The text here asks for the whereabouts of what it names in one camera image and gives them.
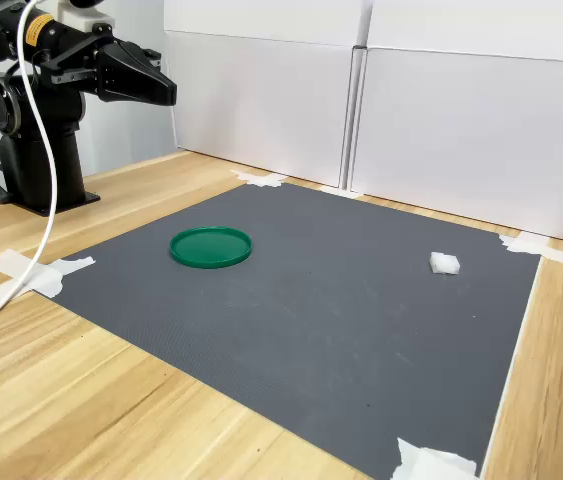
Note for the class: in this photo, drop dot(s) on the small white plastic terminal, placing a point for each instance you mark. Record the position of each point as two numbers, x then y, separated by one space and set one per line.
445 263

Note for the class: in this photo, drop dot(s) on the round green lid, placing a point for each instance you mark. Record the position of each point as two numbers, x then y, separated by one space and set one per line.
211 247

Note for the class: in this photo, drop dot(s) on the dark grey mat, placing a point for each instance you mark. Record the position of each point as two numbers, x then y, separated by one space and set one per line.
311 325

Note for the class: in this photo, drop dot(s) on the thin white tape strip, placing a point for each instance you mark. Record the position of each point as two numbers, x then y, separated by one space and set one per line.
511 370

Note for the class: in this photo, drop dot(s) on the white camera box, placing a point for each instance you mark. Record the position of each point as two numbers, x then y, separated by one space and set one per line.
88 15

